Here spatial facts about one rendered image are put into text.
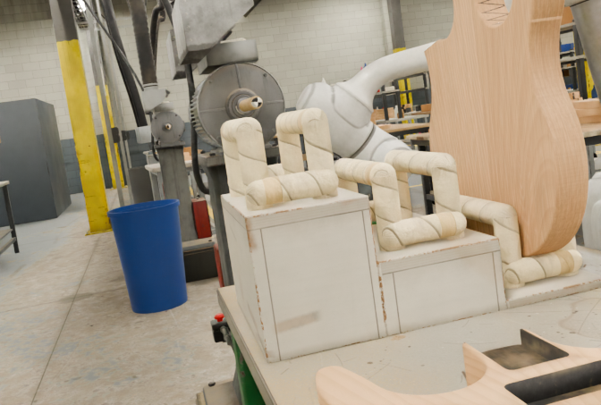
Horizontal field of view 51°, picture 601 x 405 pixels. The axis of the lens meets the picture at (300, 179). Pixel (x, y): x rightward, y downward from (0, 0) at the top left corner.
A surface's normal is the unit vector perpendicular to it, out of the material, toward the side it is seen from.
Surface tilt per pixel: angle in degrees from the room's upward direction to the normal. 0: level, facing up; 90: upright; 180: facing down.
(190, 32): 90
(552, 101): 62
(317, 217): 90
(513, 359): 0
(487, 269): 90
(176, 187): 90
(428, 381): 0
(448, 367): 0
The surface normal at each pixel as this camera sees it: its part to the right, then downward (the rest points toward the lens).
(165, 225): 0.73, 0.03
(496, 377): -0.15, -0.98
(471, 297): 0.22, 0.07
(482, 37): -0.96, 0.16
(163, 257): 0.55, 0.07
